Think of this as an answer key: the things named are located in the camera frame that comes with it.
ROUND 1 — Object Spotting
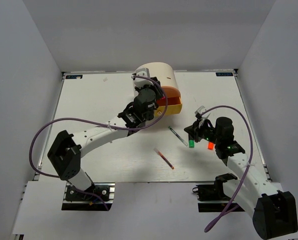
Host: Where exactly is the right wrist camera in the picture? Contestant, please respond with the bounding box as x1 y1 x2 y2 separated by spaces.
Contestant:
195 105 210 127

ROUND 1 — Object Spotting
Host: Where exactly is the right blue table label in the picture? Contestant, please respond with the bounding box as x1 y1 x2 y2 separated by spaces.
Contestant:
216 72 234 77

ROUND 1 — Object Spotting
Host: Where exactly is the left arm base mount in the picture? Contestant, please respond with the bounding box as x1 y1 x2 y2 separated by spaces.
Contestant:
61 183 115 212

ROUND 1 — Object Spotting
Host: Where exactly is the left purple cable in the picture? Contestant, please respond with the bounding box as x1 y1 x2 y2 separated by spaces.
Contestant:
29 74 169 211

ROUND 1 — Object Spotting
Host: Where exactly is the green highlighter marker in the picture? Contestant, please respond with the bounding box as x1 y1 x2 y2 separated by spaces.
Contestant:
189 140 195 148

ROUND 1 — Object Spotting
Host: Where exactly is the orange drawer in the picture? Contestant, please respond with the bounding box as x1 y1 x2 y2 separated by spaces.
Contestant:
162 86 181 98

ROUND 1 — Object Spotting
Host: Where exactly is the left blue table label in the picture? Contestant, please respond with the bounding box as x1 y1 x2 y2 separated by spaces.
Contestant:
65 74 83 80

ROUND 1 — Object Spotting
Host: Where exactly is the blue table label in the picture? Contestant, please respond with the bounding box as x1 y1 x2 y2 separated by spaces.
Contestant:
65 74 83 80
216 72 234 77

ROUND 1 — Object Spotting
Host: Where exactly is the red gel pen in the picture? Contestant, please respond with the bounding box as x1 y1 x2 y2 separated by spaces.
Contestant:
154 148 175 170

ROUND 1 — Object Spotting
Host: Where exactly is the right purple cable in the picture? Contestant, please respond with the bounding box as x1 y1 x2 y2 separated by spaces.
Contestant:
198 105 254 233

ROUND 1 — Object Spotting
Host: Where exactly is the pink highlighter marker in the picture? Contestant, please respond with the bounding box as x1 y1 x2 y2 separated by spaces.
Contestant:
157 98 166 106

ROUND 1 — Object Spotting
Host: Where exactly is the green gel pen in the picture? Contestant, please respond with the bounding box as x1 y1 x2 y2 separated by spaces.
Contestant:
168 126 188 147

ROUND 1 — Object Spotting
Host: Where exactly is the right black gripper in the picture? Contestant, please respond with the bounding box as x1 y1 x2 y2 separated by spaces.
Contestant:
185 117 222 145

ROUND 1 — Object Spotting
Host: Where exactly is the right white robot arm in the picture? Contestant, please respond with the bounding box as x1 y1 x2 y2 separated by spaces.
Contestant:
184 117 298 240

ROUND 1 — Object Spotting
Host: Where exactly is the purple cable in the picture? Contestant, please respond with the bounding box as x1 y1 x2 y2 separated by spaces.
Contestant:
29 74 169 211
198 105 254 233

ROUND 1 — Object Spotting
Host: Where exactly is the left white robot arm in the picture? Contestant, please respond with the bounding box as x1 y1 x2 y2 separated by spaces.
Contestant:
47 74 166 200

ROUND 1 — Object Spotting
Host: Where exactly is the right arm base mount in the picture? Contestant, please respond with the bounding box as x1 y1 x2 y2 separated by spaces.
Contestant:
192 183 230 213

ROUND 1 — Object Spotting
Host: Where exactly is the orange highlighter marker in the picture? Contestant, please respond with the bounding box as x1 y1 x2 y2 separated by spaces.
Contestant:
208 142 214 150

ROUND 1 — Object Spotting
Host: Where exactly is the cream round drawer box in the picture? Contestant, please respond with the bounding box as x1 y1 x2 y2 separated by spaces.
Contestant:
135 62 178 89

